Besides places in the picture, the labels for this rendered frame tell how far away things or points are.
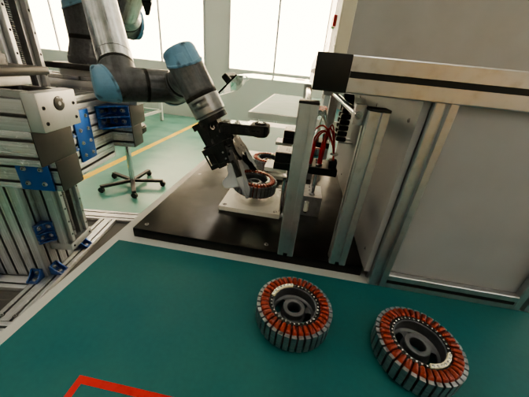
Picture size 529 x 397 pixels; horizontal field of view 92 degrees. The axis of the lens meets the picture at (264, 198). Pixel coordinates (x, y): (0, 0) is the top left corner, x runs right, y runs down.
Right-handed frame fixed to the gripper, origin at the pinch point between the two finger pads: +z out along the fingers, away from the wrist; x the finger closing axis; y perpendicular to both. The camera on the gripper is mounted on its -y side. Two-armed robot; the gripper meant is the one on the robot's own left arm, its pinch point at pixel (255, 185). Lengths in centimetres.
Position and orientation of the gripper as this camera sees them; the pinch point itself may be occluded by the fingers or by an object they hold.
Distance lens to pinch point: 66.8
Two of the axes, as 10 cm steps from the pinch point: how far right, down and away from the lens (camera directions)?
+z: 4.1, 8.4, 3.5
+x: -1.5, 4.4, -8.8
